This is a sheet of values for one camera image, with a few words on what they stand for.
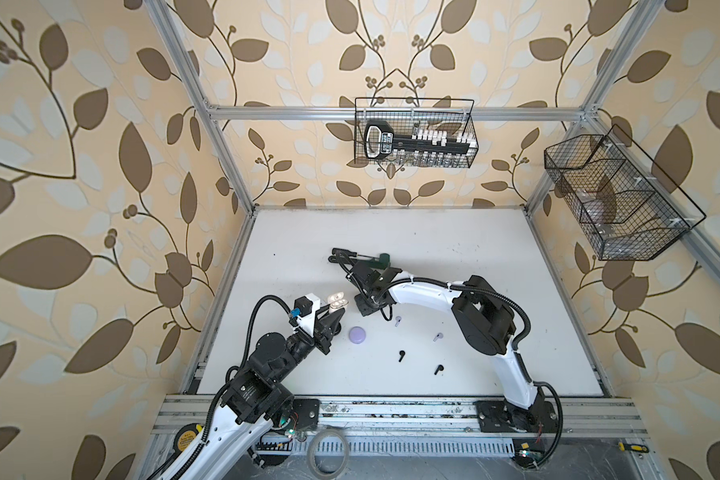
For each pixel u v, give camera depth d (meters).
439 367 0.82
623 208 0.75
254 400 0.55
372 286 0.71
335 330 0.69
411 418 0.76
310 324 0.62
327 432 0.70
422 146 0.83
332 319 0.70
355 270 0.76
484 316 0.53
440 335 0.87
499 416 0.72
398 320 0.91
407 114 0.90
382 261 1.04
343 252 1.05
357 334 0.88
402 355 0.84
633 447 0.69
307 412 0.75
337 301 0.71
